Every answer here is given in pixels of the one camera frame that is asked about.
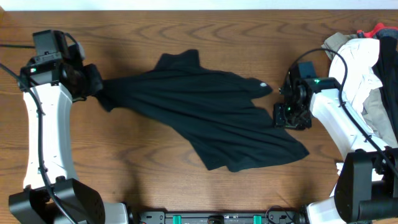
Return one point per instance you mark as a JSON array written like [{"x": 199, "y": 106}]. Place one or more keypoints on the white shirt in pile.
[{"x": 355, "y": 64}]

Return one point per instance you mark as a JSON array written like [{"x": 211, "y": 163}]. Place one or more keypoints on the red garment in pile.
[{"x": 378, "y": 32}]

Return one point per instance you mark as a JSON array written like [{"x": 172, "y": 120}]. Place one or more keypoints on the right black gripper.
[{"x": 280, "y": 121}]

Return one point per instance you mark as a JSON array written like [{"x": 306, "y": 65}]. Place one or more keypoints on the grey-beige garment in pile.
[{"x": 374, "y": 113}]

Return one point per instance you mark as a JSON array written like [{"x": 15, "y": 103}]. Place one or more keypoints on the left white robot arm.
[{"x": 52, "y": 192}]

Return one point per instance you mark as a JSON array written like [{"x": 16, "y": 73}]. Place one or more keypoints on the black garment in pile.
[{"x": 386, "y": 70}]

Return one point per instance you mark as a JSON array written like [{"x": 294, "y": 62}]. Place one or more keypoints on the black t-shirt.
[{"x": 213, "y": 110}]

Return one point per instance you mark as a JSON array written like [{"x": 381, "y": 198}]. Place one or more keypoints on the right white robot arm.
[{"x": 366, "y": 189}]

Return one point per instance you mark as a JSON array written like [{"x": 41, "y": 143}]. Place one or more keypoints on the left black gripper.
[{"x": 92, "y": 79}]

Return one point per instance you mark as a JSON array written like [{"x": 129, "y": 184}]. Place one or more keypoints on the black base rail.
[{"x": 274, "y": 215}]

